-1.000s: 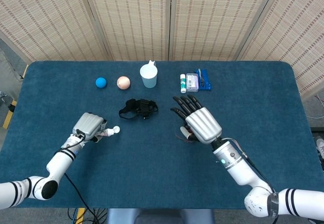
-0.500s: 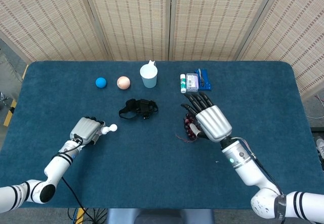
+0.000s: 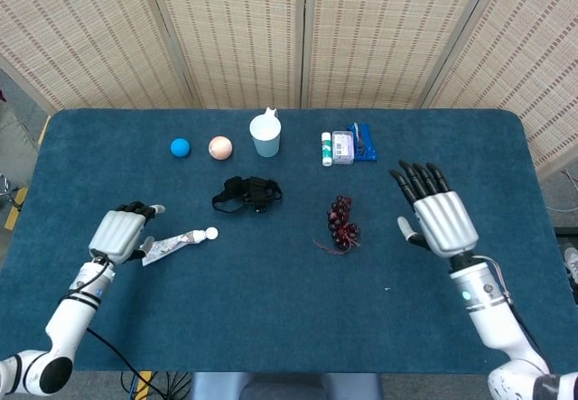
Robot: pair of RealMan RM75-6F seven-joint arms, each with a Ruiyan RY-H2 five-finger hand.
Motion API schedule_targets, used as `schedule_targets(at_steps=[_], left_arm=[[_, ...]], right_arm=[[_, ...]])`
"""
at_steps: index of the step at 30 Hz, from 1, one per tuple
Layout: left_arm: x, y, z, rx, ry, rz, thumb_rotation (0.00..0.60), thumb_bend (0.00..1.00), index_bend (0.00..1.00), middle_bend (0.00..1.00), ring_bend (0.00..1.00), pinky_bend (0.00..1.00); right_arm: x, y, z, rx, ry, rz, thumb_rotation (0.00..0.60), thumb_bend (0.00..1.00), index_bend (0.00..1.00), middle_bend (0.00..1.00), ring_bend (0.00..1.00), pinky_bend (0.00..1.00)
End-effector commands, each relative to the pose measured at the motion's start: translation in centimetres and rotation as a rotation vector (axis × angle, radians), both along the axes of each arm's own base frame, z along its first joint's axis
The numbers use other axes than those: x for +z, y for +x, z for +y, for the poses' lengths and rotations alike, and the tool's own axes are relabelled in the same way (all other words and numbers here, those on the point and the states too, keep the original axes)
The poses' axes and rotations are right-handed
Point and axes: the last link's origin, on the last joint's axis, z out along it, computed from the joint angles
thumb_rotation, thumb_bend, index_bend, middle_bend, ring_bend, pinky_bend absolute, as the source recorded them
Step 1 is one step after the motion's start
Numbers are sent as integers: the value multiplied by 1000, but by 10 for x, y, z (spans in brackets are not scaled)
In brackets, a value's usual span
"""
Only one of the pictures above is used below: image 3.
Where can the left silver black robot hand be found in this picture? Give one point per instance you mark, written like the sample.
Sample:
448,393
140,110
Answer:
117,235

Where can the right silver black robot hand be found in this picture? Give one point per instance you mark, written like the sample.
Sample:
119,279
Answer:
444,221

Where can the white floral toothpaste tube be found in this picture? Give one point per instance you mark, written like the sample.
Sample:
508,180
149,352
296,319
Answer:
174,244

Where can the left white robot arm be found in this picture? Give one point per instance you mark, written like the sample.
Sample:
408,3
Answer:
68,323

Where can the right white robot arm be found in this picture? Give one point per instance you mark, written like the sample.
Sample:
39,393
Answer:
492,319

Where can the blue ball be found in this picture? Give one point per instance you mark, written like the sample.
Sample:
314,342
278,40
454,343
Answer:
180,147

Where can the peach pink ball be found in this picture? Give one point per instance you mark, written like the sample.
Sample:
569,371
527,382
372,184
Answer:
220,148

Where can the dark red grape bunch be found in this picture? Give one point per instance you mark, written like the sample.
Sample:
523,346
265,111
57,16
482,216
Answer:
343,228

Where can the blue plastic packet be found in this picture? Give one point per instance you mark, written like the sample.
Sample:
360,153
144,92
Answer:
368,147

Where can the clear box with purple label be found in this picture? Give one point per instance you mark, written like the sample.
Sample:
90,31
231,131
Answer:
342,147

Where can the grey sneaker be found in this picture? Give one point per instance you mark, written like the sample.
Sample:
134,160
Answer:
572,260

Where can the white green glue stick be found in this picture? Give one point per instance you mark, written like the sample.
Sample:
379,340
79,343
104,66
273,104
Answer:
326,149

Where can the blue felt table cloth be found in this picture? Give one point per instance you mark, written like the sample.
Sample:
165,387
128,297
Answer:
271,305

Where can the light blue plastic cup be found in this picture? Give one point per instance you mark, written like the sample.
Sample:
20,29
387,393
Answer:
266,140

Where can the woven bamboo folding screen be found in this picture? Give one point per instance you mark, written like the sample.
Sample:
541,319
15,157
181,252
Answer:
235,34

